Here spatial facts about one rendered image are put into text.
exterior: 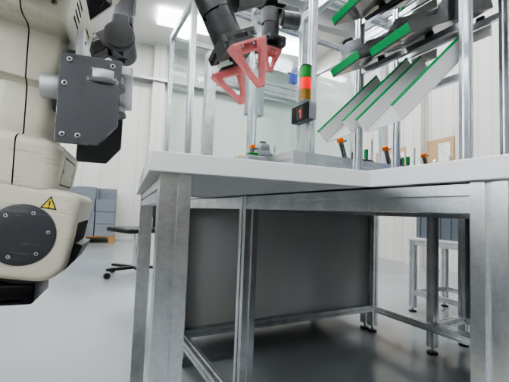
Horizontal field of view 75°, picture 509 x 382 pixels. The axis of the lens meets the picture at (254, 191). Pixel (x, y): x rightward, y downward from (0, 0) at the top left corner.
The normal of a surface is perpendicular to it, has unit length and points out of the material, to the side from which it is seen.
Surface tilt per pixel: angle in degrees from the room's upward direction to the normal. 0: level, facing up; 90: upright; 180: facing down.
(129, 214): 90
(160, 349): 90
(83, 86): 90
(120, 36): 81
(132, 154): 90
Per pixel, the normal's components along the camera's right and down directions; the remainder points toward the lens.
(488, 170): -0.88, -0.07
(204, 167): 0.35, -0.05
